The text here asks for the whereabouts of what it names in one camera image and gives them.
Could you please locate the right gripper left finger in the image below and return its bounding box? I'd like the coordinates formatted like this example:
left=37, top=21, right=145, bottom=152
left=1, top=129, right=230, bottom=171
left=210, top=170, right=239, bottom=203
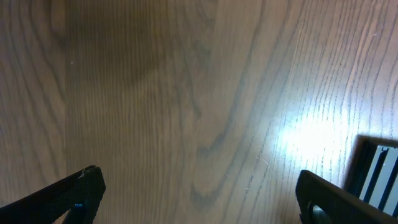
left=1, top=166, right=106, bottom=223

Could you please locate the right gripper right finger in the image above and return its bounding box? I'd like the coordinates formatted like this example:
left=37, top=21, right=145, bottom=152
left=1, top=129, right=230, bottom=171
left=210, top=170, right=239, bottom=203
left=295, top=170, right=397, bottom=224

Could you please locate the black and white slatted fixture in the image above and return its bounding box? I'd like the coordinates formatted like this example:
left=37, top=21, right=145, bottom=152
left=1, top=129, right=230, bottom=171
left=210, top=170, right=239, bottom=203
left=343, top=135, right=397, bottom=218

